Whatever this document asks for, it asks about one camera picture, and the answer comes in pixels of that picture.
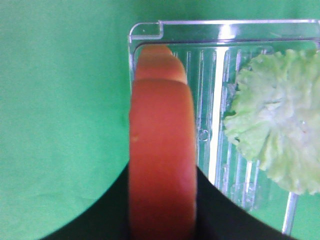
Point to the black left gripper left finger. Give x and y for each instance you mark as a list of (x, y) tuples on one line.
[(106, 219)]

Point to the green lettuce leaf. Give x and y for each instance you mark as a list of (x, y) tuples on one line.
[(274, 118)]

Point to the bread slice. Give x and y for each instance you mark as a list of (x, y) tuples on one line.
[(162, 176)]

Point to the clear left plastic container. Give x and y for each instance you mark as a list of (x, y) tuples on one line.
[(212, 52)]

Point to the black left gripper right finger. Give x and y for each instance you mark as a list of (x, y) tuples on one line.
[(218, 218)]

